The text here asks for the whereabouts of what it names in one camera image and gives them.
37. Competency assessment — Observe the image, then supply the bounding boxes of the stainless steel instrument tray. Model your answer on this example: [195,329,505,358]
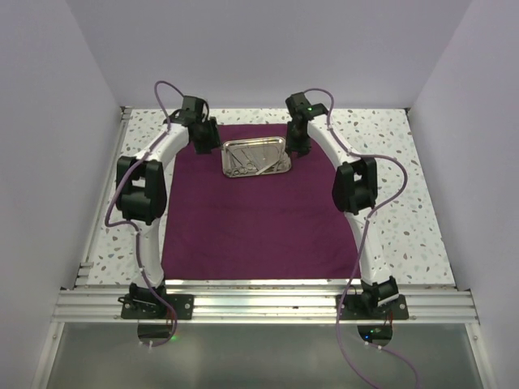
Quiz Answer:
[221,136,292,178]

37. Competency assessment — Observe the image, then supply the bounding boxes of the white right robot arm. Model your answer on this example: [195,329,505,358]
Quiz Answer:
[285,92,399,319]

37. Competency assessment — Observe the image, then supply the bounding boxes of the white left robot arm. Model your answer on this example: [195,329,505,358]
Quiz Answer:
[109,96,221,318]

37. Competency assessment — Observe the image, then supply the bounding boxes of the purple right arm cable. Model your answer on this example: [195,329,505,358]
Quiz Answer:
[303,88,420,389]

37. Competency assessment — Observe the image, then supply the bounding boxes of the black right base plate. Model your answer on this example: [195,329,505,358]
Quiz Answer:
[340,294,410,321]

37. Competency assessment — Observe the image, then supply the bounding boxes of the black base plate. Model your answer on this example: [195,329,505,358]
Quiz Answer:
[340,294,410,321]
[118,293,194,320]

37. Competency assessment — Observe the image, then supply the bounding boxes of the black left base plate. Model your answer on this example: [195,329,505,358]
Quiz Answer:
[118,293,194,320]

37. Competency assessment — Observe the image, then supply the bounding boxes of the aluminium front rail frame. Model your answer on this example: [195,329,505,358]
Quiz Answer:
[51,281,479,324]

